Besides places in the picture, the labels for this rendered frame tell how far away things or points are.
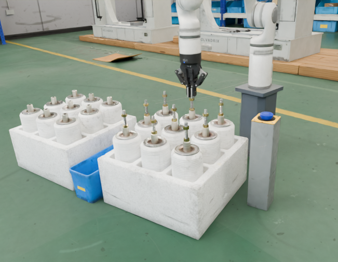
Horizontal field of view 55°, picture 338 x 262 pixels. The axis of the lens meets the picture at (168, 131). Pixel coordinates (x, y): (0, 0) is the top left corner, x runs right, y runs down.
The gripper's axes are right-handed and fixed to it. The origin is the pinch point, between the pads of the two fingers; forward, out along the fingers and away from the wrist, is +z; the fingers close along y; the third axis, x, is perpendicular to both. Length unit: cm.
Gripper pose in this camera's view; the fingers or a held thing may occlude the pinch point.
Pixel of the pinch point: (191, 92)
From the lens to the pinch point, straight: 117.4
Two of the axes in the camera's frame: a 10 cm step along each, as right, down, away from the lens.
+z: 0.5, 9.2, 4.0
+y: 7.8, 2.1, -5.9
